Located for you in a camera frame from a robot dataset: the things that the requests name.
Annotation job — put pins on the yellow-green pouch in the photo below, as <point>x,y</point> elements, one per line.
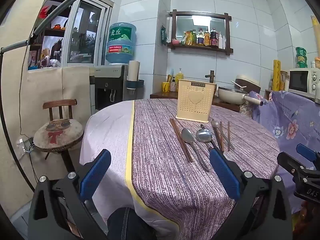
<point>187,38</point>

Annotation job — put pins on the purple striped tablecloth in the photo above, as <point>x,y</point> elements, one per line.
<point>162,180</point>

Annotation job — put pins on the amber sauce bottle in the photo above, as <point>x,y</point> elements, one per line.
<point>206,39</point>

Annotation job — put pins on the yellow patterned roll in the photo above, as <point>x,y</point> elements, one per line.
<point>276,75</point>

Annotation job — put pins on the white microwave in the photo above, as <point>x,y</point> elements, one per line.
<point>301,81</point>

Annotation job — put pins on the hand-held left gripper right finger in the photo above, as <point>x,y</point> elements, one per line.
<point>223,175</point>

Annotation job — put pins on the glass jar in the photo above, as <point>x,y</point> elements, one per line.
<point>283,80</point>

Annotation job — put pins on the yellow mug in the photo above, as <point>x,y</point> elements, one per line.
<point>166,87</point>

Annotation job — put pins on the bottle with purple label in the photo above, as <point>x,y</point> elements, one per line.
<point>200,38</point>

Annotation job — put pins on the blue water bottle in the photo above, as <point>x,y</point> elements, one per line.
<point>121,42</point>

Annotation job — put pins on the white power strip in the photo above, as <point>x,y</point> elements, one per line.
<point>23,145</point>

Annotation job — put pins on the green hanging packet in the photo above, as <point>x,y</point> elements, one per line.
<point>164,35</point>

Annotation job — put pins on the round printed seat cushion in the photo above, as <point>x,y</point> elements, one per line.
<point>58,133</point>

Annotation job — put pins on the cluttered storage shelf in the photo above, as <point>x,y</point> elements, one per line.
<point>50,35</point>

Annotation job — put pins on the cream plastic utensil holder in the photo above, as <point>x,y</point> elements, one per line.
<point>195,105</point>

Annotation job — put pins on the wooden framed mirror shelf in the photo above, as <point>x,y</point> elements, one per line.
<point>200,48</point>

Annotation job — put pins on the brown and cream rice cooker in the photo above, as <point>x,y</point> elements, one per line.
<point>250,81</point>

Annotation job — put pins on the bronze faucet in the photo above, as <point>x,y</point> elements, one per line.
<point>212,76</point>

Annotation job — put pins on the beige cloth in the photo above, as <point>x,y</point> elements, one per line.
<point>50,85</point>

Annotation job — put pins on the round metal spoon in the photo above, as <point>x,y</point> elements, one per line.
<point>203,135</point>

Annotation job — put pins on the wooden chair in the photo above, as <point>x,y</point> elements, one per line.
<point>60,103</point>

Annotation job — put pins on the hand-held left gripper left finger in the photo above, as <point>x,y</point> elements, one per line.
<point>96,172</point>

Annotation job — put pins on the pink bowl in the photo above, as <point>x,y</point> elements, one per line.
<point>175,41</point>

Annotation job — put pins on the white squeeze bottle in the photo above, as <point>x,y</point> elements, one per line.
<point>220,41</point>

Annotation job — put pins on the purple floral cloth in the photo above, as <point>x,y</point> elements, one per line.
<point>287,120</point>

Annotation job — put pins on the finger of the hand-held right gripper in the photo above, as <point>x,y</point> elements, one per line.
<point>287,161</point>
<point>306,152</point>

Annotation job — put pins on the small metal spoon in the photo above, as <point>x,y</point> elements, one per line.
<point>215,123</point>

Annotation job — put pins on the paper towel roll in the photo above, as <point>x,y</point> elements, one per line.
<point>133,71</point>

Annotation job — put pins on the dark soy sauce bottle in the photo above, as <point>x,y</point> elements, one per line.
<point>213,38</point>

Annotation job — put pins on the short brown chopstick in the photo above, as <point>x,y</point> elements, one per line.
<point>228,135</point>
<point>221,135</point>

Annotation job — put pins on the yellow soap bottle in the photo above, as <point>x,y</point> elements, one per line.
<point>179,78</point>

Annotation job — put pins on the sliding glass window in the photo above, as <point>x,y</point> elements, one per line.
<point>85,30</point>

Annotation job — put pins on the white tablecloth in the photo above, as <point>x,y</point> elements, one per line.
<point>110,125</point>

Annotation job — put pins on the pale yellow roll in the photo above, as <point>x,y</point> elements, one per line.
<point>315,32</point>

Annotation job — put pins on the cream pot with glass lid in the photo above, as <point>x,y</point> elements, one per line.
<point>231,96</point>

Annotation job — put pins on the stack of green noodle cups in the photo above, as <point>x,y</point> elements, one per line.
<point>301,57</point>

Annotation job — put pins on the small-flower patterned cushion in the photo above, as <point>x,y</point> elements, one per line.
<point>245,110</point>

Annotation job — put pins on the yellow oil bottle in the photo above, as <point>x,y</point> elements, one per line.
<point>194,38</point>

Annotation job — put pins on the water dispenser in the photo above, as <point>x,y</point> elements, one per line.
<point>107,85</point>

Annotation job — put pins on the person's leg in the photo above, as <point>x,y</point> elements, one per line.
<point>127,223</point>

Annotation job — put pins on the large oval metal spoon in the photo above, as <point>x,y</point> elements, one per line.
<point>188,136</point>

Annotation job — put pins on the long reddish-brown chopstick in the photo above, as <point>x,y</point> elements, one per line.
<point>182,140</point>
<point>179,140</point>

